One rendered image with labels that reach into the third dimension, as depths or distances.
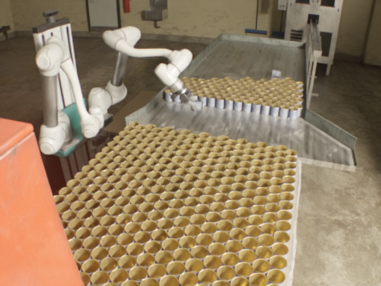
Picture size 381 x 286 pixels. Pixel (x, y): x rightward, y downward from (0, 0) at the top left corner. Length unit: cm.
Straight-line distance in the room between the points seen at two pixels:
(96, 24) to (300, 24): 585
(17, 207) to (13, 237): 3
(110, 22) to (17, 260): 949
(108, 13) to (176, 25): 205
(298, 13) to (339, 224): 458
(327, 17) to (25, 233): 671
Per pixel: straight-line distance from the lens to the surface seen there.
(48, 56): 206
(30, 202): 34
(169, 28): 901
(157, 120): 240
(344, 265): 300
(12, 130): 32
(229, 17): 850
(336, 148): 228
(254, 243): 137
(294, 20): 685
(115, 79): 284
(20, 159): 32
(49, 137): 232
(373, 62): 832
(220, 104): 256
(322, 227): 324
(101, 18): 987
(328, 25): 689
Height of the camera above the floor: 220
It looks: 32 degrees down
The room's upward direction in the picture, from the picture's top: straight up
